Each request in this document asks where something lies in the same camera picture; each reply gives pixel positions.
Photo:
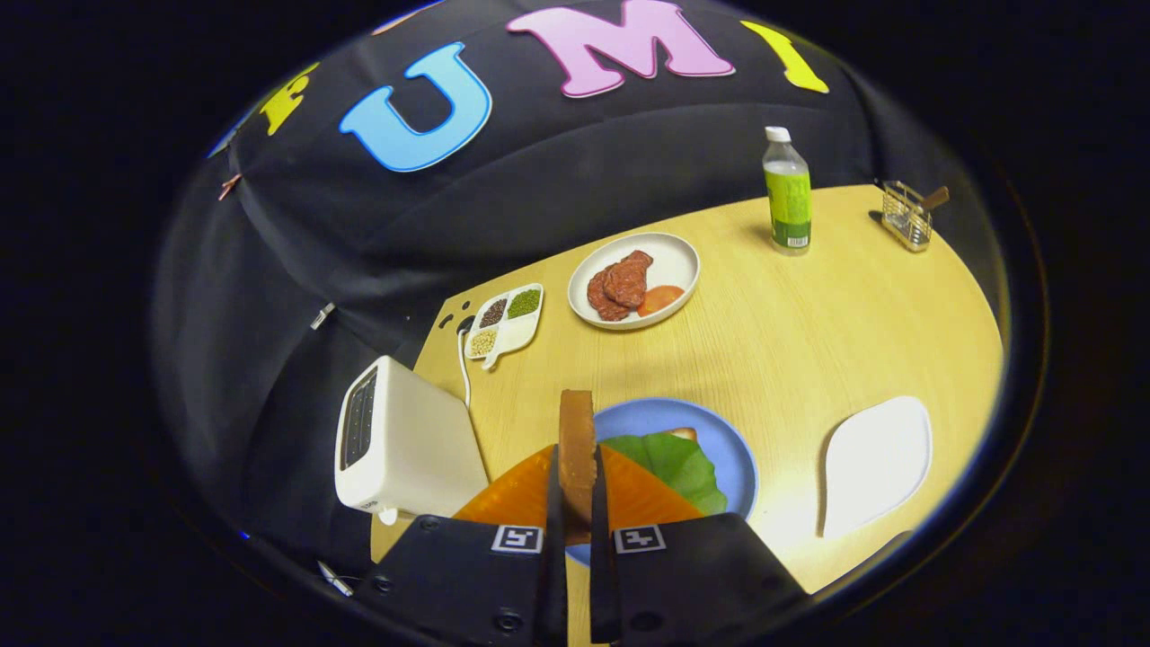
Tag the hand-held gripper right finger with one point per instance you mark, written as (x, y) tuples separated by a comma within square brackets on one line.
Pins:
[(600, 584)]

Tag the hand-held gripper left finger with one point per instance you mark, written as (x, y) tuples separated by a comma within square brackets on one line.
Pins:
[(554, 575)]

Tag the toasted bread slice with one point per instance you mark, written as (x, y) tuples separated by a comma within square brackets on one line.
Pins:
[(577, 449)]

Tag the green lettuce leaf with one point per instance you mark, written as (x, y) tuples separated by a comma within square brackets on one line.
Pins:
[(674, 467)]

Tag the white sandwich bread slice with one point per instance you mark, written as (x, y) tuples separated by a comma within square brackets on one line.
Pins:
[(685, 433)]

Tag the white toaster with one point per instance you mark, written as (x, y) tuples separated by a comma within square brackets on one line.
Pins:
[(422, 440)]

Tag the blue round plate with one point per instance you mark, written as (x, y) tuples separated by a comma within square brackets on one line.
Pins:
[(719, 431)]

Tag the white divided seasoning dish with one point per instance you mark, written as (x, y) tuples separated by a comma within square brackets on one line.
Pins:
[(517, 337)]

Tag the brown meat slice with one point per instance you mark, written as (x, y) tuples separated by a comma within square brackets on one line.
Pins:
[(629, 279), (602, 301)]

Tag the red tomato slice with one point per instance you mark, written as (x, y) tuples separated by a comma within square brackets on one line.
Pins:
[(662, 299)]

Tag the small white rounded plate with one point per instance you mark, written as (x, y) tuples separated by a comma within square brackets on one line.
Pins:
[(876, 467)]

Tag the white round plate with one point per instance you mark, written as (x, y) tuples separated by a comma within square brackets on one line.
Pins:
[(669, 261)]

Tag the silver backdrop clip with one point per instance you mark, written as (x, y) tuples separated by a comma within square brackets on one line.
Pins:
[(322, 315)]

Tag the green label drink bottle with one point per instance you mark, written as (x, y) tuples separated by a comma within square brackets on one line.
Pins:
[(789, 207)]

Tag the copper backdrop clip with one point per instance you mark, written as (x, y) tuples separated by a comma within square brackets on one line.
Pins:
[(230, 186)]

